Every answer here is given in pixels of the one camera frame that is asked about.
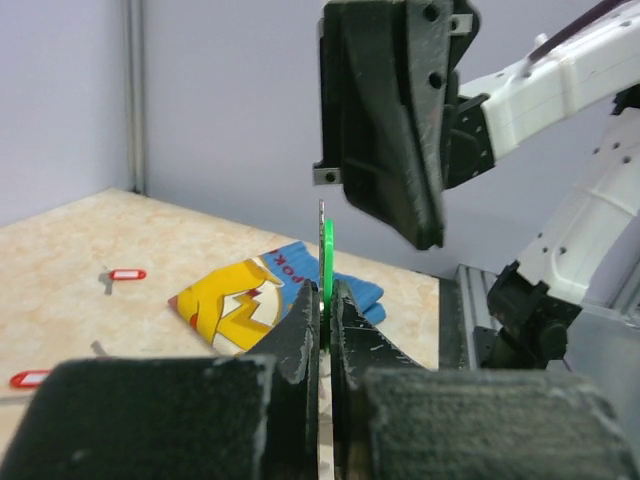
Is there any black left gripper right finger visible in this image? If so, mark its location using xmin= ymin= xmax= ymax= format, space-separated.
xmin=329 ymin=281 xmax=638 ymax=479

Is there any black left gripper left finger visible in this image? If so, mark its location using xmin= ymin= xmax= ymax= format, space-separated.
xmin=1 ymin=282 xmax=320 ymax=479

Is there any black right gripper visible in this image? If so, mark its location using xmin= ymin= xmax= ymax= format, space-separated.
xmin=313 ymin=1 xmax=495 ymax=250

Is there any green key tag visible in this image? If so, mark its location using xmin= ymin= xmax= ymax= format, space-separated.
xmin=320 ymin=217 xmax=334 ymax=351

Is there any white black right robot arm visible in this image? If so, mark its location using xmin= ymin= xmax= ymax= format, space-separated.
xmin=314 ymin=1 xmax=639 ymax=369

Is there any yellow blue cartoon cloth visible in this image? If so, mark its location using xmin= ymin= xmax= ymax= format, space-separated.
xmin=167 ymin=240 xmax=389 ymax=357

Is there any red key tag white label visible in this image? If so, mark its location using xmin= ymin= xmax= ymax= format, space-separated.
xmin=8 ymin=370 xmax=50 ymax=390

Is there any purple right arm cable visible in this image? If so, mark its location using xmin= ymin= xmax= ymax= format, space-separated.
xmin=529 ymin=0 xmax=631 ymax=61

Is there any aluminium frame rail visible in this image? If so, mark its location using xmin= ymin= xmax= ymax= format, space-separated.
xmin=122 ymin=0 xmax=147 ymax=195

